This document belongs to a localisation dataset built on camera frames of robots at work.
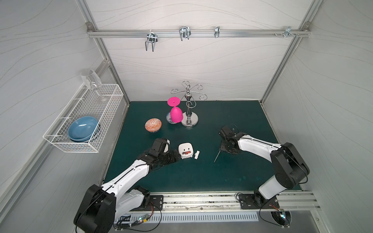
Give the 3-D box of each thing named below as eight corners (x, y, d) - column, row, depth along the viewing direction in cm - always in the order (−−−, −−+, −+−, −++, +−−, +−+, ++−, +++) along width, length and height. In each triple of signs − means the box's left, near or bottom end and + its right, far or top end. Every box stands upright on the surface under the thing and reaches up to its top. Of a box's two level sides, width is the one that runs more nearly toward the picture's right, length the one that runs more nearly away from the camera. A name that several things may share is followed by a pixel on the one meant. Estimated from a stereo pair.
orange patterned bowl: (144, 132, 102) (143, 129, 99) (147, 121, 108) (146, 118, 106) (160, 132, 102) (159, 129, 99) (162, 121, 108) (161, 118, 106)
